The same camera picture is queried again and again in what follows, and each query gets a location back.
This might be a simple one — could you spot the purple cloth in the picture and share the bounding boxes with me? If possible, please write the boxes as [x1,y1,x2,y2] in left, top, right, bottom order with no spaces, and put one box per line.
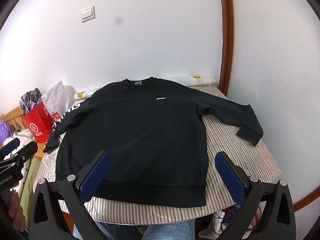
[0,121,14,145]

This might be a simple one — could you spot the plaid cloth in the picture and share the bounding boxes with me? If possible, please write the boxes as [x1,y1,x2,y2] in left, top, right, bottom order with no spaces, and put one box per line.
[19,88,43,115]

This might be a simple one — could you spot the striped quilted mattress pad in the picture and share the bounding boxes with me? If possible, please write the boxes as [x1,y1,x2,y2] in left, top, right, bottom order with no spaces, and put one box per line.
[32,84,282,227]

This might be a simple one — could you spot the wooden door frame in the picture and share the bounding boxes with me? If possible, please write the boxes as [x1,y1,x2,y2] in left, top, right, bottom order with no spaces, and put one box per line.
[217,0,234,98]

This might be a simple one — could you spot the wooden baseboard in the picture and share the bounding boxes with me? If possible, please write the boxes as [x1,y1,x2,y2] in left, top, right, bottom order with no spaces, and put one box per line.
[292,152,320,212]

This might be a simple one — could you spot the wooden headboard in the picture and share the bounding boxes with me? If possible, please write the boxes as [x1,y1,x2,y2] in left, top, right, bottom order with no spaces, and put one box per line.
[0,106,25,133]

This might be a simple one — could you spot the duck print rolled pad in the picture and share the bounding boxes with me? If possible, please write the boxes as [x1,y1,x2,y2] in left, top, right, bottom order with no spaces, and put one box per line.
[74,74,217,101]

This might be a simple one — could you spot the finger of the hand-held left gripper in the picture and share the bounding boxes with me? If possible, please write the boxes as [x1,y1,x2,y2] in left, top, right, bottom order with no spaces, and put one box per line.
[0,137,21,157]
[0,141,38,174]

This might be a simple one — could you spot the black sweatshirt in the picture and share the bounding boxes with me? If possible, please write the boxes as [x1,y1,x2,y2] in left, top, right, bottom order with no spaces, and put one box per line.
[43,77,264,208]

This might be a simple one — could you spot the white plastic shopping bag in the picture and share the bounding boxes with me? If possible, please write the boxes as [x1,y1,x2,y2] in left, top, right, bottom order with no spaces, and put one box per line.
[41,80,77,123]

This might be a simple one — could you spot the bundle of cables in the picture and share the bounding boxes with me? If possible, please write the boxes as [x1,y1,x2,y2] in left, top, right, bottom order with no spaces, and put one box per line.
[212,204,265,235]

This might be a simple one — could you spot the white light switch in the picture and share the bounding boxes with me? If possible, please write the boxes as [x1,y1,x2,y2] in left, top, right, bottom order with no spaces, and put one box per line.
[80,6,96,23]

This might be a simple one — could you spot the green bed sheet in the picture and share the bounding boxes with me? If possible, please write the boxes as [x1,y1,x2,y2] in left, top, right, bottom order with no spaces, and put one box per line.
[11,155,40,215]

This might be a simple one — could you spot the red paper bag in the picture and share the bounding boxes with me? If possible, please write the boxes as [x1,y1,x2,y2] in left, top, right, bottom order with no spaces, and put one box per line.
[21,102,54,143]

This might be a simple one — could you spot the person's left hand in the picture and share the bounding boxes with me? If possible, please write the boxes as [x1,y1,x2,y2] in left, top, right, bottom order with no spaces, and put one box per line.
[7,193,27,233]

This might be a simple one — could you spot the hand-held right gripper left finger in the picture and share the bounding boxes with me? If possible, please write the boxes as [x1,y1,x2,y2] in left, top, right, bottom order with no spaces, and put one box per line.
[27,150,112,240]

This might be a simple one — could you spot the person's blue jeans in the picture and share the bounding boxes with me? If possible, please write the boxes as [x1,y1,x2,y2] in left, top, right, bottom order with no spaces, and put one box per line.
[72,219,195,240]

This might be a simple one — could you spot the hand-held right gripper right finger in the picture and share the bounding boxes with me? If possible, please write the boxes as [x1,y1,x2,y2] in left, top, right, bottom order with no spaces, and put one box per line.
[214,151,297,240]

